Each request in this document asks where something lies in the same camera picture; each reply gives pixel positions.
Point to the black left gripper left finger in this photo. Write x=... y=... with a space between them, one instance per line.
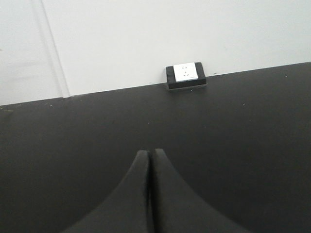
x=125 y=209

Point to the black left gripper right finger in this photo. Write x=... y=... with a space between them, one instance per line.
x=177 y=208

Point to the white socket in black box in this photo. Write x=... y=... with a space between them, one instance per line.
x=185 y=75

